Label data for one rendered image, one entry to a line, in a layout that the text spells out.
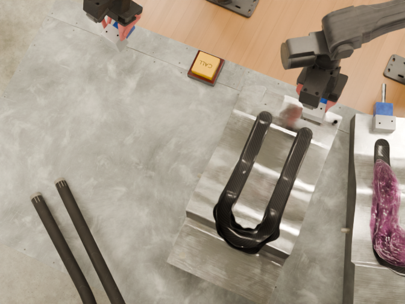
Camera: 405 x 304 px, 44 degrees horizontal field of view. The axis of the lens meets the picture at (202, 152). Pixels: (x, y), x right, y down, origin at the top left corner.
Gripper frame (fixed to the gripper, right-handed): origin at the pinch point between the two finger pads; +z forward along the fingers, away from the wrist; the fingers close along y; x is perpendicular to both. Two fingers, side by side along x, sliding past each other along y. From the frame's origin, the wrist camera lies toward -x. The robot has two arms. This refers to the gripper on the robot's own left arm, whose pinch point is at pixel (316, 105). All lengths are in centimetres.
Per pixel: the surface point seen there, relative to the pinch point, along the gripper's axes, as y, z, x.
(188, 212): -17.3, 11.8, -33.7
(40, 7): -147, 59, 55
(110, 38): -53, -7, -7
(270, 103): -11.7, 6.6, 1.5
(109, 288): -27, 20, -56
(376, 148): 16.8, 11.7, 3.4
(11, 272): -98, 104, -47
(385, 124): 16.5, 6.8, 7.6
